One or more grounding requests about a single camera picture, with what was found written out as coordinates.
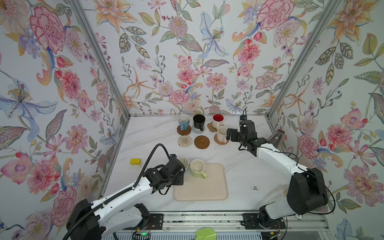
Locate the round woven rattan coaster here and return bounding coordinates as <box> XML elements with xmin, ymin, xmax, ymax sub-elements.
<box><xmin>214</xmin><ymin>135</ymin><xmax>228</xmax><ymax>145</ymax></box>

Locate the round wooden coaster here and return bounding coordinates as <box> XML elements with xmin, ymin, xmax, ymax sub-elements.
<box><xmin>177</xmin><ymin>126</ymin><xmax>192</xmax><ymax>136</ymax></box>

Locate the ridged brown wooden coaster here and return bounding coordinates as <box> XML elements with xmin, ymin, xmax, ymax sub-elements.
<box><xmin>194</xmin><ymin>136</ymin><xmax>210</xmax><ymax>150</ymax></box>

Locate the brown wooden metronome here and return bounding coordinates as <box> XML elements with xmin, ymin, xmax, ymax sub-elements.
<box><xmin>268</xmin><ymin>129</ymin><xmax>285</xmax><ymax>149</ymax></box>

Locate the black mug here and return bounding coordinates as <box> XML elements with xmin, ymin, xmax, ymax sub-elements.
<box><xmin>193</xmin><ymin>114</ymin><xmax>206</xmax><ymax>130</ymax></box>

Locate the multicolour stitched round coaster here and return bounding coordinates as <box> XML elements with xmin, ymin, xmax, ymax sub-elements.
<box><xmin>178</xmin><ymin>136</ymin><xmax>193</xmax><ymax>148</ymax></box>

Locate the beige rubber tray mat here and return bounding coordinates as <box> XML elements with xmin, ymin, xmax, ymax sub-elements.
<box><xmin>174</xmin><ymin>164</ymin><xmax>229</xmax><ymax>202</ymax></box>

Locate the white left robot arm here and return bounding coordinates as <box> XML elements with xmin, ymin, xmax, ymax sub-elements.
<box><xmin>64</xmin><ymin>155</ymin><xmax>185</xmax><ymax>240</ymax></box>

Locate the cream mug green handle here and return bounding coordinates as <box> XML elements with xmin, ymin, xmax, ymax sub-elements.
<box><xmin>190</xmin><ymin>159</ymin><xmax>207</xmax><ymax>179</ymax></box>

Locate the green round object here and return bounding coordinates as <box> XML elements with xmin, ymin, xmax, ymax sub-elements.
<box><xmin>195</xmin><ymin>228</ymin><xmax>217</xmax><ymax>240</ymax></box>

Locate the flower-shaped cork coaster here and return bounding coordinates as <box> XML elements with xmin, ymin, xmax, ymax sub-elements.
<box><xmin>207</xmin><ymin>123</ymin><xmax>217</xmax><ymax>132</ymax></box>

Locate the cream mug pink handle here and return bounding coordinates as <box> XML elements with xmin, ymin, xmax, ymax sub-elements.
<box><xmin>217</xmin><ymin>126</ymin><xmax>228</xmax><ymax>142</ymax></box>

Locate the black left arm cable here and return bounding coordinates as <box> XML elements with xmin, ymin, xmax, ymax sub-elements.
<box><xmin>61</xmin><ymin>143</ymin><xmax>172</xmax><ymax>240</ymax></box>

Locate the blue mug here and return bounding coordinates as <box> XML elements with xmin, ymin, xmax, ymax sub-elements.
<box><xmin>178</xmin><ymin>114</ymin><xmax>190</xmax><ymax>131</ymax></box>
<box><xmin>178</xmin><ymin>157</ymin><xmax>190</xmax><ymax>173</ymax></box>

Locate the grey-blue woven round coaster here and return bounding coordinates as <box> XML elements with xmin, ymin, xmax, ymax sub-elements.
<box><xmin>192</xmin><ymin>126</ymin><xmax>206</xmax><ymax>134</ymax></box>

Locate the small yellow block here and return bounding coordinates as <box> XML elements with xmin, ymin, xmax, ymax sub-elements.
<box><xmin>130</xmin><ymin>158</ymin><xmax>142</xmax><ymax>166</ymax></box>

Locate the round white sticker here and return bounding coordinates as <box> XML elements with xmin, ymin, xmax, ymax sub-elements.
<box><xmin>251</xmin><ymin>185</ymin><xmax>260</xmax><ymax>193</ymax></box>

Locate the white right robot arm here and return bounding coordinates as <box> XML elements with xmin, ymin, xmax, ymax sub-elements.
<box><xmin>226</xmin><ymin>120</ymin><xmax>329</xmax><ymax>229</ymax></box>

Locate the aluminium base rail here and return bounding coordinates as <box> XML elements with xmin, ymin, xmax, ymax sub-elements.
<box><xmin>73</xmin><ymin>209</ymin><xmax>331</xmax><ymax>240</ymax></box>

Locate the red and white mug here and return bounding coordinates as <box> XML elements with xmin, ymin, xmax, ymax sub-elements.
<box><xmin>211</xmin><ymin>114</ymin><xmax>224</xmax><ymax>130</ymax></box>

